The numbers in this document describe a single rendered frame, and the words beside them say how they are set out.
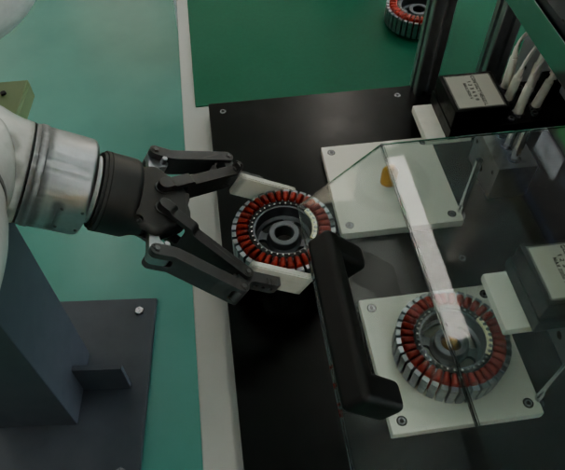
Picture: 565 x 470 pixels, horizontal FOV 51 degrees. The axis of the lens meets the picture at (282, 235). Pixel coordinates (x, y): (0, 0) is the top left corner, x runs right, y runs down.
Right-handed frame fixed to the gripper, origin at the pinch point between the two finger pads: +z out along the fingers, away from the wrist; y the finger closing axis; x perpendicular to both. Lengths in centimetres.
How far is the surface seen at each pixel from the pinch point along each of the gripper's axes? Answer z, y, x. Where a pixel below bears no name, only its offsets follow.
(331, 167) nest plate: 10.3, -14.5, -0.8
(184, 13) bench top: -4, -58, -13
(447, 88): 13.5, -11.7, 17.0
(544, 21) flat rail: 11.6, -5.7, 29.4
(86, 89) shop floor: -2, -136, -98
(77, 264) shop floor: 0, -61, -97
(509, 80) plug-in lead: 20.7, -12.9, 20.3
